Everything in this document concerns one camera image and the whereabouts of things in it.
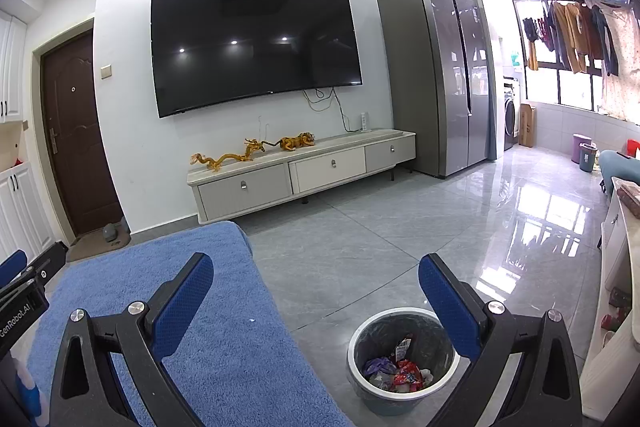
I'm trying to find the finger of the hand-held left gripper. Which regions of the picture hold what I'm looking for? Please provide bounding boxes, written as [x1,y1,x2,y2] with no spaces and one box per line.
[0,251,28,290]
[20,241,68,293]

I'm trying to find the grey double-door refrigerator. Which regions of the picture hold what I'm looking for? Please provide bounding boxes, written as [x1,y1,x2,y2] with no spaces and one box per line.
[376,0,498,180]

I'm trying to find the white side cabinet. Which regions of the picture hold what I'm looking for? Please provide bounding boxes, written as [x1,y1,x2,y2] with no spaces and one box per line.
[580,177,640,423]

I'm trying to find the purple plastic wrapper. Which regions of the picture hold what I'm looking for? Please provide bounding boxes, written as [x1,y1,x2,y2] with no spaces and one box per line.
[363,356,396,378]

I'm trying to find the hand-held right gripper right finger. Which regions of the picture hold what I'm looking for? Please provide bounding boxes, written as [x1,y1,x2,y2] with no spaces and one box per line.
[418,253,585,427]

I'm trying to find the grey trash bin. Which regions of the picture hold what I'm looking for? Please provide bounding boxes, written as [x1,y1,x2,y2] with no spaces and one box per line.
[347,307,461,415]

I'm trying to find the television cables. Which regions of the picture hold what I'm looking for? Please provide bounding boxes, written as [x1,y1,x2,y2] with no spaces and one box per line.
[301,86,353,132]

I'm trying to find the hanging floral sheet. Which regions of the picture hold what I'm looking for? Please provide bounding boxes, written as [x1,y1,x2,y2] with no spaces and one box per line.
[597,4,640,125]

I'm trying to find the blue armchair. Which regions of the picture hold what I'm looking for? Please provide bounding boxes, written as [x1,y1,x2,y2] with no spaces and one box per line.
[598,149,640,198]

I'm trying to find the row of hanging clothes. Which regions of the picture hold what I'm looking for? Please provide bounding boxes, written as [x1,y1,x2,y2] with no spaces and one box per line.
[521,0,621,75]

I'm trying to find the white wall cabinet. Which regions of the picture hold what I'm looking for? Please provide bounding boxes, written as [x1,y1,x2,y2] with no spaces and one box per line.
[0,9,28,124]

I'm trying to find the blue fluffy blanket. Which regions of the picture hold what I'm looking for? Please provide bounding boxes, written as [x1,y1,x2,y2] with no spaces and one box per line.
[27,221,351,427]

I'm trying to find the washing machine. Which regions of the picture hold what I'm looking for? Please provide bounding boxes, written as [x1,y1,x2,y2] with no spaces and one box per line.
[501,77,522,152]

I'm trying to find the brown box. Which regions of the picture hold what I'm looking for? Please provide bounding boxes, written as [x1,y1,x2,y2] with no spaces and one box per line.
[616,184,640,214]

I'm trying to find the black wall television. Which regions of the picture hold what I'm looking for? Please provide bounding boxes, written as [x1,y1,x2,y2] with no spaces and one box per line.
[150,0,363,119]

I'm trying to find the grey television cabinet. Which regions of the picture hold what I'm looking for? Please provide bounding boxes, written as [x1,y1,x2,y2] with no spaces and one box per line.
[186,128,417,224]

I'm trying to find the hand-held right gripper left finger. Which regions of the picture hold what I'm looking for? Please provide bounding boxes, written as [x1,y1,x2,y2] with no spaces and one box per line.
[49,252,215,427]

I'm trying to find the white floor cabinet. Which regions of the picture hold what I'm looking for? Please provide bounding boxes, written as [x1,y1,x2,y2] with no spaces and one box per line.
[0,159,56,258]

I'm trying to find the golden dragon figurine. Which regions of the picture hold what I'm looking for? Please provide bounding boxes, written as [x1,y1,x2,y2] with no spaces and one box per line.
[235,138,281,162]
[189,152,236,172]

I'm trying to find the balcony window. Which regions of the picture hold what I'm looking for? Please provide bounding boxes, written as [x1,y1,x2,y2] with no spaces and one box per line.
[512,0,608,112]

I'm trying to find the purple waste bin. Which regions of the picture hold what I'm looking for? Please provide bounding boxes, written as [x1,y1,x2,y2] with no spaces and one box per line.
[571,133,593,164]

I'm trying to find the brown entrance door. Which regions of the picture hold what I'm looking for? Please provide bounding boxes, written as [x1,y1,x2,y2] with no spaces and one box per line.
[40,29,125,238]

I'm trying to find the brown doormat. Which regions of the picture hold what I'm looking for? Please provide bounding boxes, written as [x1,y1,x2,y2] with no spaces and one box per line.
[65,229,132,264]

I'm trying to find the cardboard box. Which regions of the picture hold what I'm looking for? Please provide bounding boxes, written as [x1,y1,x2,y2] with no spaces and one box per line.
[519,103,537,148]

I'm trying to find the blue-grey waste bin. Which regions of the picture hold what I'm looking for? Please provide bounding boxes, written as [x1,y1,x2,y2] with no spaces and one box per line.
[579,143,599,174]

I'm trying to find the golden tiger figurine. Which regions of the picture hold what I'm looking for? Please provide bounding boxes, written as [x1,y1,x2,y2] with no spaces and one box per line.
[279,133,317,152]

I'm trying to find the red snack packet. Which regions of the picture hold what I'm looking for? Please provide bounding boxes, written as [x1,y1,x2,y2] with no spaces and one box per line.
[390,359,425,393]

